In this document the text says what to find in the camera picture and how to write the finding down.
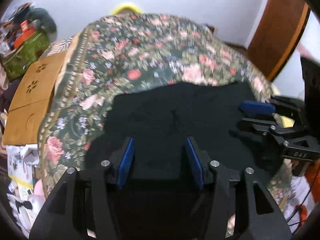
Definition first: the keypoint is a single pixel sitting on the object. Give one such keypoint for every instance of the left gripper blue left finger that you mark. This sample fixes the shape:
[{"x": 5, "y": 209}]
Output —
[{"x": 127, "y": 154}]

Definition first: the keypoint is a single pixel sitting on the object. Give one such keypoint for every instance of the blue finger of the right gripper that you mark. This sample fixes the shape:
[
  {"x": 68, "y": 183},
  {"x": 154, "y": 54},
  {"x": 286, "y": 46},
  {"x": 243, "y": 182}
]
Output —
[
  {"x": 252, "y": 107},
  {"x": 255, "y": 129}
]

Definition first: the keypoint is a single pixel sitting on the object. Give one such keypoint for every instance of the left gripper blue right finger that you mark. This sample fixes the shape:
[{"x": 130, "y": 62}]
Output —
[{"x": 194, "y": 163}]

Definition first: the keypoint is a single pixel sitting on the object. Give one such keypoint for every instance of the black elephant print t-shirt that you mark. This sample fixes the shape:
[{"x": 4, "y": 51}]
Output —
[{"x": 160, "y": 199}]

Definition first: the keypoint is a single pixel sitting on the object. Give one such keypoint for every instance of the orange sleeve right forearm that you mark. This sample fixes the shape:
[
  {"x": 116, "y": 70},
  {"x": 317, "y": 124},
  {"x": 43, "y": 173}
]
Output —
[{"x": 312, "y": 177}]

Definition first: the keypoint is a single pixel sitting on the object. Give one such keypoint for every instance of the brown wooden door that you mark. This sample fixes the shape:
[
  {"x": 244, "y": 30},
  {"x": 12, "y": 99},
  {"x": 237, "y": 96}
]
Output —
[{"x": 277, "y": 35}]

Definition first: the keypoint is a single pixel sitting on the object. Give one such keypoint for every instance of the floral bed quilt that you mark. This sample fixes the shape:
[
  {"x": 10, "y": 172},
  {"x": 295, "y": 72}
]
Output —
[{"x": 133, "y": 53}]

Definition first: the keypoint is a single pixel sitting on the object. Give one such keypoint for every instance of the wooden lap desk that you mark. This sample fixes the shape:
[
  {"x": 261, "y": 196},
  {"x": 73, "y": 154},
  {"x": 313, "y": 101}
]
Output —
[{"x": 32, "y": 101}]

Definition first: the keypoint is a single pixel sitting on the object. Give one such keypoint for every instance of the green fabric storage bin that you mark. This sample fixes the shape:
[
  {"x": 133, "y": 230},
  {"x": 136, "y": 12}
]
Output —
[{"x": 17, "y": 62}]

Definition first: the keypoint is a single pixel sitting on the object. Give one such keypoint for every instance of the orange red box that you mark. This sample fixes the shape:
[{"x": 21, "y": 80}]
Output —
[{"x": 25, "y": 34}]

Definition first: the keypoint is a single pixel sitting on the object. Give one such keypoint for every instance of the grey plush toy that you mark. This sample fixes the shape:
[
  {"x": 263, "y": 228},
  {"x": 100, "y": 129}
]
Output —
[{"x": 42, "y": 18}]

